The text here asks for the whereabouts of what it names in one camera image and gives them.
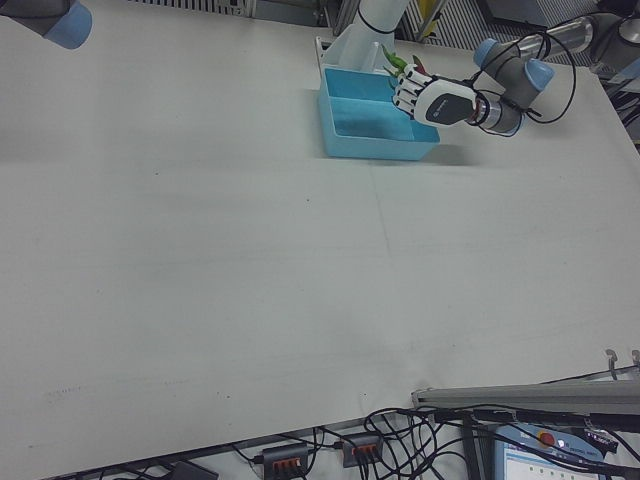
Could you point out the robot hand white grey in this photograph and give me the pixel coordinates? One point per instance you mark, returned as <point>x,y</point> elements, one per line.
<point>442,102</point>

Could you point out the light blue divided bin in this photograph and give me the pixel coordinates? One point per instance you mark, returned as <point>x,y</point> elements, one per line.
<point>370,130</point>

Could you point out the grey metal cabinet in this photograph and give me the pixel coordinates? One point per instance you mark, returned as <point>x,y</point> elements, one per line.
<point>535,10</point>

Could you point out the aluminium profile beam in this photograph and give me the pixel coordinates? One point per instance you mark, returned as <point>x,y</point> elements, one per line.
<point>525,397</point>

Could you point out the grey usb hub orange ports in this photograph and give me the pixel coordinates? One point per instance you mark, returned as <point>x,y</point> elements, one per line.
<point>364,447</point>
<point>282,457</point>

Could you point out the teach pendant red button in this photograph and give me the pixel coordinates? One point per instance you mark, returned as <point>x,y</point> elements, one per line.
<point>530,450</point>

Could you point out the flat black adapter box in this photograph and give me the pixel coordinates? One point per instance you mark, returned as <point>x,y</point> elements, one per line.
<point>192,471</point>

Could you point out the yellow black striped post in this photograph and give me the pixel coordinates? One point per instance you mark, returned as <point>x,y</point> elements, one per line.
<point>427,15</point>

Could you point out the white column mount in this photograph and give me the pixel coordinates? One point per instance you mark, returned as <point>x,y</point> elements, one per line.
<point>372,20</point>

